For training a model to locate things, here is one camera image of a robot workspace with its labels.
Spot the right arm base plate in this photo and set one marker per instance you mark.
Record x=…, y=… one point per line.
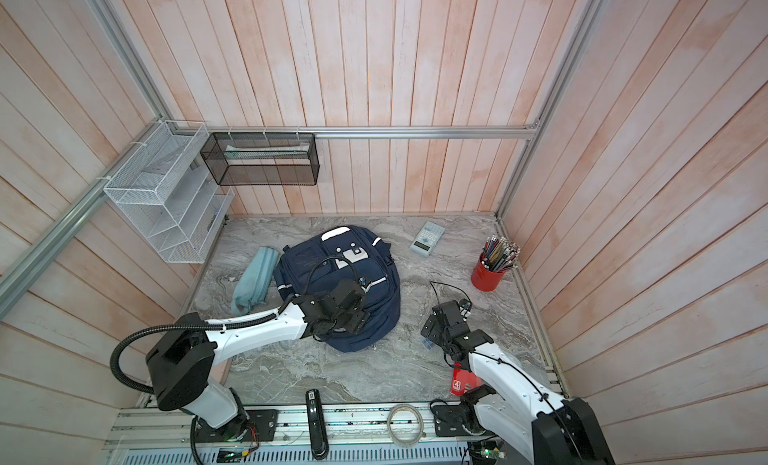
x=451, y=420

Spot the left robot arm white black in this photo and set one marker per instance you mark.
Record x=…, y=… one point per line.
x=181, y=362

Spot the light green calculator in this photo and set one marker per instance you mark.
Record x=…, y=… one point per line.
x=427, y=238

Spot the red pen holder cup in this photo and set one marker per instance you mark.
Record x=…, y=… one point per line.
x=484, y=279

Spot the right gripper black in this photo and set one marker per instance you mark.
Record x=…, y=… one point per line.
x=434, y=330

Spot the white wire mesh shelf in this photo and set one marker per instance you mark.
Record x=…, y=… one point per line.
x=168, y=193

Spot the red booklet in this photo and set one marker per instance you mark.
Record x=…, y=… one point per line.
x=463, y=380

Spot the aluminium front rail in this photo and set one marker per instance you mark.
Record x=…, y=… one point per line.
x=359, y=423

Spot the black handheld device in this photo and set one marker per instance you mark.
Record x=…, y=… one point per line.
x=319, y=442

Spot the light blue pencil case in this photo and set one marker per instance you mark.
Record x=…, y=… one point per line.
x=251, y=290

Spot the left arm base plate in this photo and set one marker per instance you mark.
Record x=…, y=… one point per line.
x=260, y=426

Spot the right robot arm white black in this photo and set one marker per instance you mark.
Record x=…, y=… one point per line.
x=542, y=425

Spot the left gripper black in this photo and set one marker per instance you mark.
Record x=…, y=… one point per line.
x=358, y=320

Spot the black mesh wall basket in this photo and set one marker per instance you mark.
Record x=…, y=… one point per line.
x=262, y=158

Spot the navy blue student backpack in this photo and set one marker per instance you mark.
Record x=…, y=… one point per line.
x=319, y=264

